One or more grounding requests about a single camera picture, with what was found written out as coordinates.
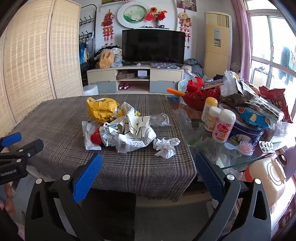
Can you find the person's left hand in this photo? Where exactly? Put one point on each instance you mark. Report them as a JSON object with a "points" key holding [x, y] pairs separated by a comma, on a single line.
{"points": [[8, 194]]}

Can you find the wall poster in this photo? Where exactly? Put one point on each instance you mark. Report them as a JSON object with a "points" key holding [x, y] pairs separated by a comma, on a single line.
{"points": [[186, 4]]}

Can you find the cardboard box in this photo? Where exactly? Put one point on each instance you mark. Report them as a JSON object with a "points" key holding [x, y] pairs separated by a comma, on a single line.
{"points": [[124, 76]]}

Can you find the large printed paper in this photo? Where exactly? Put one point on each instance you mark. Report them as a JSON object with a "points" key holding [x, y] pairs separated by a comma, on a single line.
{"points": [[131, 132]]}

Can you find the pill blister pack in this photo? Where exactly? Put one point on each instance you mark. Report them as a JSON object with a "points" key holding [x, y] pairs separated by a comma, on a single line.
{"points": [[267, 146]]}

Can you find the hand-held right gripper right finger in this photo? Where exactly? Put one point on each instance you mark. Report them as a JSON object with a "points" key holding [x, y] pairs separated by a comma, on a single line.
{"points": [[209, 177]]}

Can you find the white bottle yellow cap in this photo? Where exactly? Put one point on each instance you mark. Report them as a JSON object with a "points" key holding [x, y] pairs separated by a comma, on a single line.
{"points": [[209, 105]]}

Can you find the yellow plastic bag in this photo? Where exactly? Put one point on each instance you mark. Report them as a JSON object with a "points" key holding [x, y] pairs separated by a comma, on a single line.
{"points": [[101, 110]]}

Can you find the small white box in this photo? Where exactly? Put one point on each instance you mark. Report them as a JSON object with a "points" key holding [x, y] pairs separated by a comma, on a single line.
{"points": [[143, 73]]}

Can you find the blue snack bag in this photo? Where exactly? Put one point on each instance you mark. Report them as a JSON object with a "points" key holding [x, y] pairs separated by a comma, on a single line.
{"points": [[252, 118]]}

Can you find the cream standing air conditioner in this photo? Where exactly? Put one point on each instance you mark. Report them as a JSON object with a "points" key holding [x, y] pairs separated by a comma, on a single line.
{"points": [[217, 58]]}

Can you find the pink curtain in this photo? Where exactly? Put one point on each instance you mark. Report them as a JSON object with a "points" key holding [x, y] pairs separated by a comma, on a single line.
{"points": [[241, 34]]}

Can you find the cream plastic bottle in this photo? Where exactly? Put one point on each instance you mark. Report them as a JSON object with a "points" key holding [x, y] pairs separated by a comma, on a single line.
{"points": [[211, 120]]}

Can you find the purple plastic container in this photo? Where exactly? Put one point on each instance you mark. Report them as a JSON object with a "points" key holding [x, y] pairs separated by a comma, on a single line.
{"points": [[291, 162]]}

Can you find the round wall plate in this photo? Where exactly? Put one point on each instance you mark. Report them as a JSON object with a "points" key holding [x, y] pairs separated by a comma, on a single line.
{"points": [[133, 15]]}

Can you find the pile of clothes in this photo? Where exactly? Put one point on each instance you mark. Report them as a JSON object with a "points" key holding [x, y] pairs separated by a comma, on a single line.
{"points": [[194, 68]]}

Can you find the red plastic basket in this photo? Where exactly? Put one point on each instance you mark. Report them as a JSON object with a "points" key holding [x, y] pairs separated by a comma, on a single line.
{"points": [[196, 98]]}

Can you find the bamboo folding screen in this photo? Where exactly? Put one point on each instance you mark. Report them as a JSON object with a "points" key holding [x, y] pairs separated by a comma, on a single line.
{"points": [[34, 58]]}

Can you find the blue hanging bag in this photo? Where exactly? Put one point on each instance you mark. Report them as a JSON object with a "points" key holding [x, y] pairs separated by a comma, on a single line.
{"points": [[83, 53]]}

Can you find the cream television stand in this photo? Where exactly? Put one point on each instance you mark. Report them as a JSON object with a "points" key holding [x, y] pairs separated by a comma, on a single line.
{"points": [[101, 75]]}

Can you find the red snack bag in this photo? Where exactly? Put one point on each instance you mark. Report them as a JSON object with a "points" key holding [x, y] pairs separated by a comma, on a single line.
{"points": [[276, 99]]}

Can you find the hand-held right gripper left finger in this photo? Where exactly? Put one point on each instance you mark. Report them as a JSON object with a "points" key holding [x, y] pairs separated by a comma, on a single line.
{"points": [[87, 178]]}

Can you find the black television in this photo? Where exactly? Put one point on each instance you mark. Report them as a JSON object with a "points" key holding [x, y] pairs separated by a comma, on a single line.
{"points": [[153, 46]]}

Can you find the red hanging ornament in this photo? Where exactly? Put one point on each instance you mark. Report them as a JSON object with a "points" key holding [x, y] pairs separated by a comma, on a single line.
{"points": [[107, 25], [184, 25]]}

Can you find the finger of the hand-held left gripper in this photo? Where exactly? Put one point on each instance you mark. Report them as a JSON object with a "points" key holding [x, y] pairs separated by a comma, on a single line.
{"points": [[10, 139], [32, 148]]}

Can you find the blue cookie tin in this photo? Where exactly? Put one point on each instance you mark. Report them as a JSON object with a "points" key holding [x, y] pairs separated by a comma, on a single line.
{"points": [[245, 135]]}

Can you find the blue patterned cloth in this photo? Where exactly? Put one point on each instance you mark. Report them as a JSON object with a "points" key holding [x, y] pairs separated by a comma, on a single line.
{"points": [[164, 65]]}

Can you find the white jug orange cap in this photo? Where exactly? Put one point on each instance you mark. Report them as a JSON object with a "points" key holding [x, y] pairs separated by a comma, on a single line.
{"points": [[266, 183]]}

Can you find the white stool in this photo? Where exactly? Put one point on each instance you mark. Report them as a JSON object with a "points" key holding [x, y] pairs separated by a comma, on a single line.
{"points": [[90, 90]]}

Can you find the clear plastic wrapper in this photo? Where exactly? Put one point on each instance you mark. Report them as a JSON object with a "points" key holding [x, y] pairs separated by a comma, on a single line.
{"points": [[159, 119]]}

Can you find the silver snack bag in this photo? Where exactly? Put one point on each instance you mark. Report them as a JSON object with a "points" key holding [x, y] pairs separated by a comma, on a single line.
{"points": [[232, 81]]}

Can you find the black trash bin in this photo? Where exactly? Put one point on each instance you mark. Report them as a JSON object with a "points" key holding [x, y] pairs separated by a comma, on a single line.
{"points": [[111, 215]]}

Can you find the grey plaid tablecloth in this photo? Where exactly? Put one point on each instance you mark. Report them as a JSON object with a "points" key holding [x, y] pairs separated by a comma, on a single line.
{"points": [[104, 166]]}

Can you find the black coat rack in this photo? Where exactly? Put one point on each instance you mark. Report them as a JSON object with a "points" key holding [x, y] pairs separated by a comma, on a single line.
{"points": [[94, 23]]}

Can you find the window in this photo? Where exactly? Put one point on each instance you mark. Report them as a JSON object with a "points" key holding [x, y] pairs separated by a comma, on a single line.
{"points": [[272, 46]]}

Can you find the bag of dried food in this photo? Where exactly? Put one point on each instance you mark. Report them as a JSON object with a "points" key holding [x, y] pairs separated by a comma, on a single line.
{"points": [[238, 99]]}

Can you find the white plastic wrapper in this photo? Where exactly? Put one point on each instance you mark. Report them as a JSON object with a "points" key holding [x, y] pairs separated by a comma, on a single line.
{"points": [[89, 129]]}

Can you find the yellow plush toy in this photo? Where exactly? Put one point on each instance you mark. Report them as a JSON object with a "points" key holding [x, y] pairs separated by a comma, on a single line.
{"points": [[106, 60]]}

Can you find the pink hairbrush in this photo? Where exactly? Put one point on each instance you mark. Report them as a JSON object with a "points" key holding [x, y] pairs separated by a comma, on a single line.
{"points": [[246, 147]]}

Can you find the small paper ball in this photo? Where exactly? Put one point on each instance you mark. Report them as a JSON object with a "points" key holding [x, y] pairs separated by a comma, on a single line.
{"points": [[165, 147]]}

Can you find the white bottle pink label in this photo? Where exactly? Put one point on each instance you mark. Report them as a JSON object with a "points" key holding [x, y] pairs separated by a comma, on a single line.
{"points": [[223, 129]]}

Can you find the artificial flowers in vase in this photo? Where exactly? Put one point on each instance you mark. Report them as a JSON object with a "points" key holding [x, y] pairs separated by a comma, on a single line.
{"points": [[157, 15]]}

